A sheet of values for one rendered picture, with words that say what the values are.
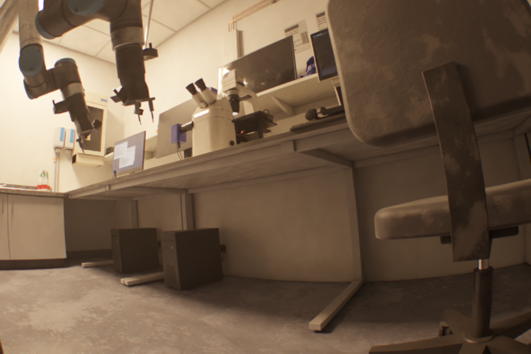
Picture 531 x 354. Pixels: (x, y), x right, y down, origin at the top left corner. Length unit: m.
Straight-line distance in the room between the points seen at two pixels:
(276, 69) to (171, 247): 1.40
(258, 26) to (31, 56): 2.08
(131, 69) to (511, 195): 0.81
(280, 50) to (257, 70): 0.23
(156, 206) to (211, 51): 1.69
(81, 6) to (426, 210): 0.78
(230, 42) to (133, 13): 2.03
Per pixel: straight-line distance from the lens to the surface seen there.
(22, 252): 2.93
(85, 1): 0.65
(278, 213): 1.92
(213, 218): 2.31
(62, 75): 1.10
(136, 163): 2.49
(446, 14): 0.52
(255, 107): 1.65
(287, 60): 1.96
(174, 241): 1.87
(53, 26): 0.75
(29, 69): 0.97
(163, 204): 2.83
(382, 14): 0.56
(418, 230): 0.51
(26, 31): 1.07
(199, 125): 1.31
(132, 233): 2.63
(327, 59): 1.35
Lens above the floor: 0.50
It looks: 12 degrees up
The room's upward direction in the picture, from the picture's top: 5 degrees counter-clockwise
